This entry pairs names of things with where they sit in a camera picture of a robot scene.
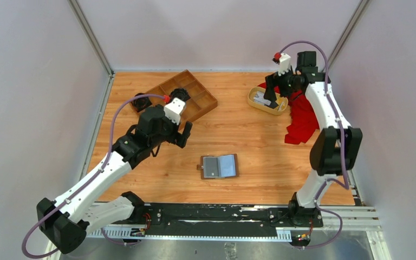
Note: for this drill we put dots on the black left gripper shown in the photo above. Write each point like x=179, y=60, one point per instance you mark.
x=177, y=137

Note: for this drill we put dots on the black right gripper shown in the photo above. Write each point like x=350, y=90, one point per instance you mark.
x=270, y=93

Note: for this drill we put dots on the black credit card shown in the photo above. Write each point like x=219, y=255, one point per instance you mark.
x=273, y=105

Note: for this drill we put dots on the white credit card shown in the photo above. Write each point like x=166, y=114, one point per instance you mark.
x=259, y=98

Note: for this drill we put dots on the beige oval tray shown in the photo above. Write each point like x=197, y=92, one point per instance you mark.
x=282, y=101

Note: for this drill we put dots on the brown leather card holder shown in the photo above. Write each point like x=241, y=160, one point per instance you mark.
x=218, y=167

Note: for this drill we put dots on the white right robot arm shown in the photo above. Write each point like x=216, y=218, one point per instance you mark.
x=336, y=148

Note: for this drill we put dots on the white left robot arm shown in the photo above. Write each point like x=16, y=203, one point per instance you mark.
x=69, y=218

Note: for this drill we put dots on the red cloth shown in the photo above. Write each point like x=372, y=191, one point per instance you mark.
x=303, y=120

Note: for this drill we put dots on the brown wooden compartment tray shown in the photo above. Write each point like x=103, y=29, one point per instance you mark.
x=199, y=101

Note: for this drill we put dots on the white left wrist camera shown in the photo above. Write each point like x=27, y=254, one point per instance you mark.
x=174, y=110

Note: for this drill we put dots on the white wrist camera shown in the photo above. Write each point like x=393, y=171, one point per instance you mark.
x=284, y=62
x=174, y=110

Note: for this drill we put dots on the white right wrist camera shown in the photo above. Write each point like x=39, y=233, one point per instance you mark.
x=284, y=62

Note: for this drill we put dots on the aluminium table edge rail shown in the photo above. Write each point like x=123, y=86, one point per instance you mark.
x=97, y=125

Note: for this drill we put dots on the right aluminium corner post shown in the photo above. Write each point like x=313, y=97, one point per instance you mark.
x=360, y=9

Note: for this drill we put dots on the aluminium corner post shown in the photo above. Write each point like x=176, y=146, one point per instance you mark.
x=360, y=9
x=83, y=21

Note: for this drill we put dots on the left aluminium corner post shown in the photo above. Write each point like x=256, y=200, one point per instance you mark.
x=83, y=21

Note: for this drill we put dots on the slotted cable duct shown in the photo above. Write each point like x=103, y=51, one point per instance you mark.
x=122, y=232

